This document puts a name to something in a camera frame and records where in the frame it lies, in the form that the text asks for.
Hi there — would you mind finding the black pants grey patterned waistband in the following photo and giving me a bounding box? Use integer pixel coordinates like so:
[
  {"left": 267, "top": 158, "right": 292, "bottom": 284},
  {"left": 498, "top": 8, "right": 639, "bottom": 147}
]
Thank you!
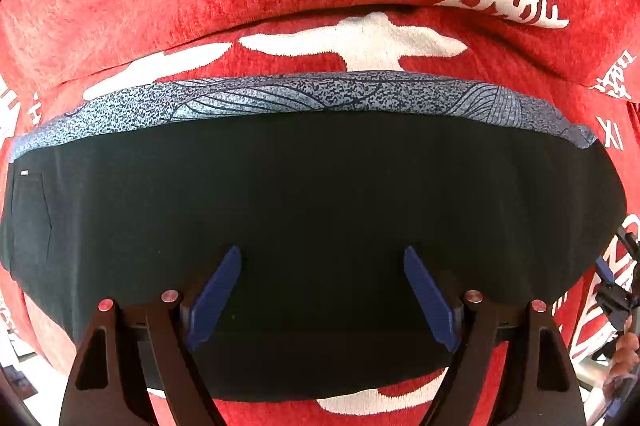
[{"left": 0, "top": 73, "right": 628, "bottom": 403}]

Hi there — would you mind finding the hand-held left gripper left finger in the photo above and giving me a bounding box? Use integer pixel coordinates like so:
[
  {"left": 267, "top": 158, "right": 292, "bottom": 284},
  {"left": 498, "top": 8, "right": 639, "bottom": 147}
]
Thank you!
[{"left": 59, "top": 246, "right": 242, "bottom": 426}]

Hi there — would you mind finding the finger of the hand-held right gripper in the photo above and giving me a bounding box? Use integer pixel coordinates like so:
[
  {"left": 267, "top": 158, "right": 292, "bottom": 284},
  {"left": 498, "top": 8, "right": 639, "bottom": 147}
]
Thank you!
[
  {"left": 617, "top": 226, "right": 640, "bottom": 263},
  {"left": 595, "top": 256, "right": 617, "bottom": 285}
]

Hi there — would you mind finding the person's right hand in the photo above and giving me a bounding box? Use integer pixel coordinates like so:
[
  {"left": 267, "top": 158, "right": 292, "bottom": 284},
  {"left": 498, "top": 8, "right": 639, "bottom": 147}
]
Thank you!
[{"left": 602, "top": 316, "right": 640, "bottom": 399}]

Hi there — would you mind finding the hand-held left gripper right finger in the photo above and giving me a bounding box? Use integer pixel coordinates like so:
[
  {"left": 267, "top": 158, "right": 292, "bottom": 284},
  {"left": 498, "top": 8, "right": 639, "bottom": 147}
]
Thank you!
[{"left": 403, "top": 246, "right": 587, "bottom": 426}]

